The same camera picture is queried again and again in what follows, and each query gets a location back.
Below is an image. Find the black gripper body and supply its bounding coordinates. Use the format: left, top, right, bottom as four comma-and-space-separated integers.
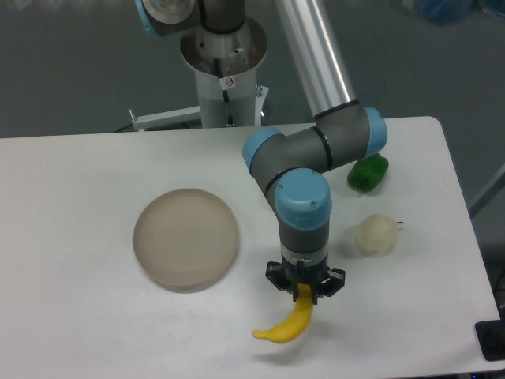
280, 256, 329, 295

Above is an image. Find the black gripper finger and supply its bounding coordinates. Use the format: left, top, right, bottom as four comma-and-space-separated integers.
265, 261, 296, 302
311, 268, 346, 305

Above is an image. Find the yellow toy banana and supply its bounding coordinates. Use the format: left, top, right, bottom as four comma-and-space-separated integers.
252, 284, 313, 344

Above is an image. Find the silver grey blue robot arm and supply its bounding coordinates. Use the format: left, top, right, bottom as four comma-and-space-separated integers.
136, 0, 387, 302

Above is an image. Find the white toy garlic bulb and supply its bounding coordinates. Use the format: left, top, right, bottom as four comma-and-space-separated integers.
355, 214, 404, 257

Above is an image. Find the beige round plate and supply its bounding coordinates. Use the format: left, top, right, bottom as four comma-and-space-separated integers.
133, 188, 239, 291

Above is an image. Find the green toy bell pepper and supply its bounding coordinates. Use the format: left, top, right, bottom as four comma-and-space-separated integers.
347, 153, 389, 193

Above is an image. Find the black device at table edge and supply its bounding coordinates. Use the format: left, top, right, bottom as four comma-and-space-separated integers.
475, 320, 504, 362

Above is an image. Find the blue object top right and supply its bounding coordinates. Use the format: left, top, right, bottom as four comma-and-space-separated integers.
417, 0, 473, 24

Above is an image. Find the white metal bracket left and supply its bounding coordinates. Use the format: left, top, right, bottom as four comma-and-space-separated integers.
129, 106, 201, 131

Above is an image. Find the grey metal frame leg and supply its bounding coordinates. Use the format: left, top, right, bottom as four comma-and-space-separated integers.
468, 164, 504, 218

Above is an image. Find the black cable on pedestal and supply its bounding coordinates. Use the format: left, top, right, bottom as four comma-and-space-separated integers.
212, 58, 237, 127

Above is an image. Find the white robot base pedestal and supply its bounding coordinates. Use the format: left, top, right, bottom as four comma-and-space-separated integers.
181, 17, 267, 129

